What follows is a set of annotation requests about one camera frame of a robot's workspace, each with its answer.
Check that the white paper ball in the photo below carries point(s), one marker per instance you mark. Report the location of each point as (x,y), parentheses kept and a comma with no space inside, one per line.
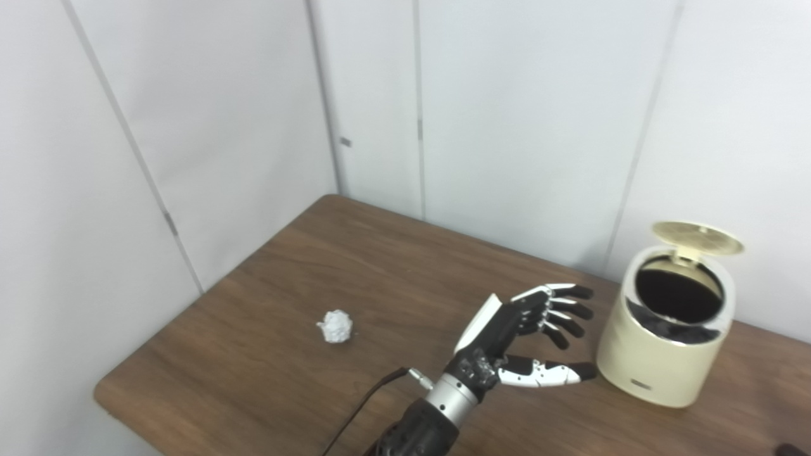
(336,326)

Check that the cream round bin lid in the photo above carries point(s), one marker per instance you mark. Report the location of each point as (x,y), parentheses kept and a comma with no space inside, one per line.
(697,237)

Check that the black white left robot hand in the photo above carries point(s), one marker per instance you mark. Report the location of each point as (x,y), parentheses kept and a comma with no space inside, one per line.
(500,326)

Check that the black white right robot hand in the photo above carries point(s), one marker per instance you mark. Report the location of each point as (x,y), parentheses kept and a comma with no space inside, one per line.
(795,451)

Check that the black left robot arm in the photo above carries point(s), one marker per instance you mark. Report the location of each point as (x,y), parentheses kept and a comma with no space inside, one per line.
(424,424)

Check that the black bin liner bag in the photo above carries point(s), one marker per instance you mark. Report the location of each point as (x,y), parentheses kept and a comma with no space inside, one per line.
(678,297)

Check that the cream-colored round bin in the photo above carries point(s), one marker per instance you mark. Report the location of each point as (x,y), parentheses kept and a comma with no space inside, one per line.
(659,364)

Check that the grey wall corner post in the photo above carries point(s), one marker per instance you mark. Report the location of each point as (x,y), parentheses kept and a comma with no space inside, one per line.
(328,95)

